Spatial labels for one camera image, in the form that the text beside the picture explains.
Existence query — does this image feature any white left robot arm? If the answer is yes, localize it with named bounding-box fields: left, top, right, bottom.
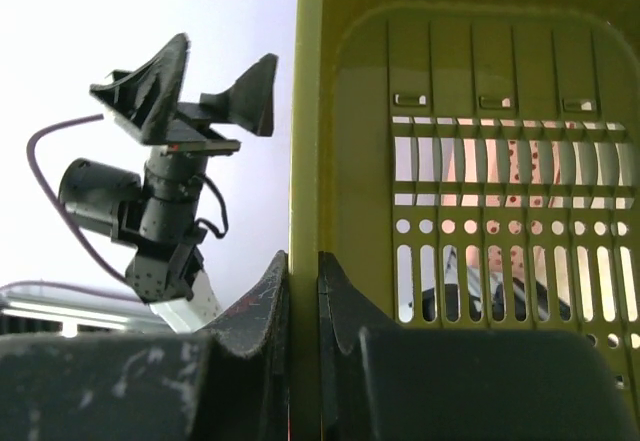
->
left=58, top=33, right=278, bottom=333

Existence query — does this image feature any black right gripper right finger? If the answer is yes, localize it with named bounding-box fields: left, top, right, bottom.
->
left=318, top=253, right=633, bottom=440

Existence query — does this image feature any pink perforated basket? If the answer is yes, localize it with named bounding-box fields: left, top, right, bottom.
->
left=439, top=115, right=626, bottom=307

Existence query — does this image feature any aluminium base extrusion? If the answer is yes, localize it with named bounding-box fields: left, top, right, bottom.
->
left=1, top=297, right=171, bottom=333

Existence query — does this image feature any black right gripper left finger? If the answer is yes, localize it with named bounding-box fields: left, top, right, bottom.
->
left=1, top=252, right=289, bottom=440

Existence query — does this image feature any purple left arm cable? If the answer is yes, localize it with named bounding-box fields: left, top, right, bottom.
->
left=0, top=113, right=146, bottom=305

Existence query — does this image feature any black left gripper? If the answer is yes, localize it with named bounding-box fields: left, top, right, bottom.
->
left=58, top=33, right=278, bottom=304

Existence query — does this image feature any green plastic tub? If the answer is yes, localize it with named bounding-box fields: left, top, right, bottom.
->
left=289, top=0, right=639, bottom=440

